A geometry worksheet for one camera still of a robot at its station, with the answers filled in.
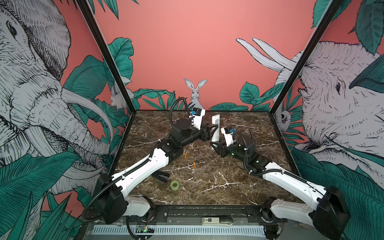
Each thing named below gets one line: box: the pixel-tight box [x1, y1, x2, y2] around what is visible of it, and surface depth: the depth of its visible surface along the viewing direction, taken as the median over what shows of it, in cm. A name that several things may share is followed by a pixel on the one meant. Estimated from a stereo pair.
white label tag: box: [202, 217, 226, 226], surface depth 71 cm
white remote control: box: [211, 114, 220, 142], surface depth 73 cm
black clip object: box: [152, 171, 171, 183], surface depth 87 cm
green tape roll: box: [170, 180, 180, 191], surface depth 85 cm
